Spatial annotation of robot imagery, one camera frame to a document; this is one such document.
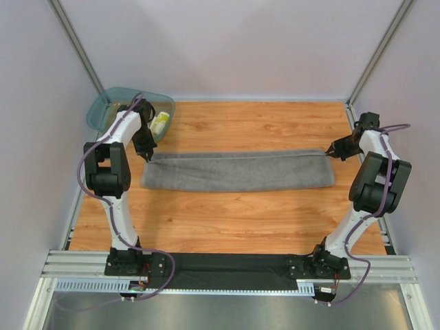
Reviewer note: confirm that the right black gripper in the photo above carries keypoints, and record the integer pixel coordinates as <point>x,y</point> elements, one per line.
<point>339,150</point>

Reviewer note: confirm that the right aluminium frame post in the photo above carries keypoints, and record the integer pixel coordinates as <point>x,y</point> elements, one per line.
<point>390,32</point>

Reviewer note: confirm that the teal transparent plastic tub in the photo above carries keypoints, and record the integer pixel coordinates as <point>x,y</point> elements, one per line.
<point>103,111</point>

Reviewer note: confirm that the grey towel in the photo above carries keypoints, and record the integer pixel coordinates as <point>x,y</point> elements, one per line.
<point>239,172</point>

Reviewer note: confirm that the aluminium front rail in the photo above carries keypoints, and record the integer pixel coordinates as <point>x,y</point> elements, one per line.
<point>85,272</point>

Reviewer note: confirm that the left aluminium frame post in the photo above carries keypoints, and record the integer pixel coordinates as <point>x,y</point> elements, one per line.
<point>70,32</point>

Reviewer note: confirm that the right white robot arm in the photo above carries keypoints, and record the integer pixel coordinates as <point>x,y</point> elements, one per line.
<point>376,190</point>

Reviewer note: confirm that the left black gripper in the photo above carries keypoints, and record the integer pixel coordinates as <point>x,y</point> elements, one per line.
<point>144,148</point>

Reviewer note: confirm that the aluminium frame post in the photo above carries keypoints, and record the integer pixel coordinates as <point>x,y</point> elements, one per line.
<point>70,32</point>
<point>390,32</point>

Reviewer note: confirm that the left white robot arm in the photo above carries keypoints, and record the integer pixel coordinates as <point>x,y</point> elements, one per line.
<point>108,179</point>

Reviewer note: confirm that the yellow green patterned towel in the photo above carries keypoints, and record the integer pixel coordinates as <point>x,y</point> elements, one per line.
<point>159,123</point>

